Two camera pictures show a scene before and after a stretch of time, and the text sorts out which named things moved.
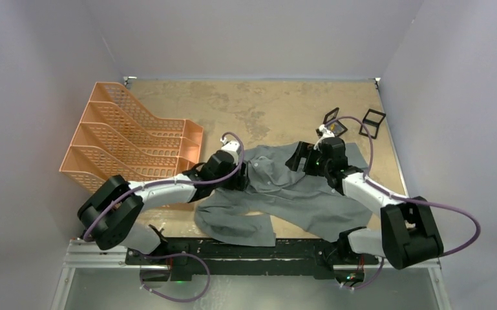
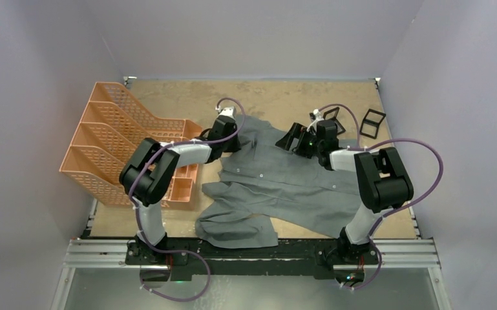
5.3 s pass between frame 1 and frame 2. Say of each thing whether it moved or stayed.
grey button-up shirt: moved
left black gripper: moved
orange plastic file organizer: stayed
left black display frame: stayed
